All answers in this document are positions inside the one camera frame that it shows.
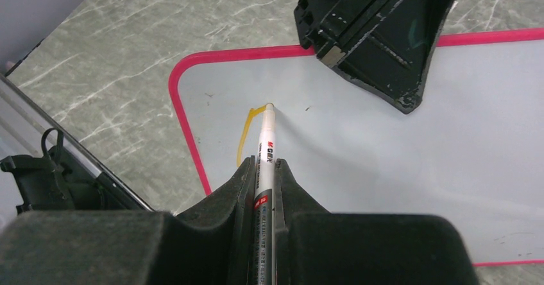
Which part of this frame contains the pink framed whiteboard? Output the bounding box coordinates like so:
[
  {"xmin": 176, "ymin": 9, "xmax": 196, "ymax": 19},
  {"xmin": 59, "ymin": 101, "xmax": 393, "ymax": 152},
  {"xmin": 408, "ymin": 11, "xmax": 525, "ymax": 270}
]
[{"xmin": 168, "ymin": 28, "xmax": 543, "ymax": 266}]

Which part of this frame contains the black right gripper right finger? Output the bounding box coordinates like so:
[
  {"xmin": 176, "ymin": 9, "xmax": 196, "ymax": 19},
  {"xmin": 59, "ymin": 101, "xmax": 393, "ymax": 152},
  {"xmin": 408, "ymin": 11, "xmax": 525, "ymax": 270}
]
[{"xmin": 275, "ymin": 159, "xmax": 479, "ymax": 284}]

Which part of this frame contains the white marker pen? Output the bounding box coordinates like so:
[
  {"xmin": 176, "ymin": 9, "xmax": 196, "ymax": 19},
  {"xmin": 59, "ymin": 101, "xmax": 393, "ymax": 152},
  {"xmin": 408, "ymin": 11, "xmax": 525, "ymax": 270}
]
[{"xmin": 252, "ymin": 103, "xmax": 276, "ymax": 284}]

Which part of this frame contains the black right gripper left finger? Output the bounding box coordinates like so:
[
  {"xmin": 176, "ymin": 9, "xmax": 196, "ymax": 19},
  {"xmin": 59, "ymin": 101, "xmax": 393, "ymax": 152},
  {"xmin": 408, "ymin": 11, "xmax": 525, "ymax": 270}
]
[{"xmin": 1, "ymin": 157, "xmax": 255, "ymax": 284}]

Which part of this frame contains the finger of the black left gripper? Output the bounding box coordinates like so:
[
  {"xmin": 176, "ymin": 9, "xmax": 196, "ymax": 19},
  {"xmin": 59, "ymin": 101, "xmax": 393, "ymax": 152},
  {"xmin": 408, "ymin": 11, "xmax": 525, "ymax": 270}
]
[{"xmin": 294, "ymin": 0, "xmax": 455, "ymax": 114}]

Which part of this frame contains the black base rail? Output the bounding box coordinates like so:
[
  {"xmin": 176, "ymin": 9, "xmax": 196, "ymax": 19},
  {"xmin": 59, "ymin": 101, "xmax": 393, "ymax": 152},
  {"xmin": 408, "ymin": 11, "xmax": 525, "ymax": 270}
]
[{"xmin": 1, "ymin": 76, "xmax": 152, "ymax": 221}]

